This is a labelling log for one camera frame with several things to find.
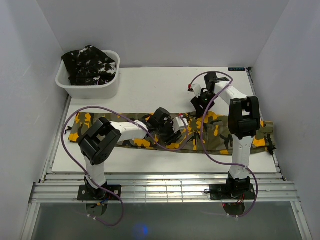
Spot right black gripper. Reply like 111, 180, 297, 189
191, 91, 219, 118

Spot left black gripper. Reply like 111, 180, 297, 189
156, 119, 181, 146

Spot yellow green camouflage trousers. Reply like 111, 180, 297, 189
64, 111, 276, 156

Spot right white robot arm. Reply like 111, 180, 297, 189
188, 71, 261, 200

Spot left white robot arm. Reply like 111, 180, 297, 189
77, 107, 188, 200

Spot black white camouflage trousers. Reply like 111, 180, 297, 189
61, 45, 117, 86

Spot dark blue table label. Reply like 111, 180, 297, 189
228, 67, 246, 72

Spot white plastic laundry basket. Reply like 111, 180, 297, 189
55, 45, 121, 100

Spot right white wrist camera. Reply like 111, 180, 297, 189
187, 83, 202, 98

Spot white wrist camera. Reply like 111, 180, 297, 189
172, 115, 188, 133
187, 83, 202, 98

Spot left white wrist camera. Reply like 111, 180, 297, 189
172, 115, 188, 133

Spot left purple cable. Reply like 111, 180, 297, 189
61, 106, 190, 228

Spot purple cable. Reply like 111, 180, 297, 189
61, 106, 190, 228
188, 71, 260, 218

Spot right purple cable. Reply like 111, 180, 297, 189
188, 71, 260, 218

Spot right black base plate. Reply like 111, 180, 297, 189
203, 184, 256, 201

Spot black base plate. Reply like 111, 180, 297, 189
203, 184, 256, 201
77, 185, 122, 201

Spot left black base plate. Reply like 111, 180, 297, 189
77, 185, 122, 201

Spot aluminium rail frame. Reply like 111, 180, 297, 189
29, 172, 300, 203

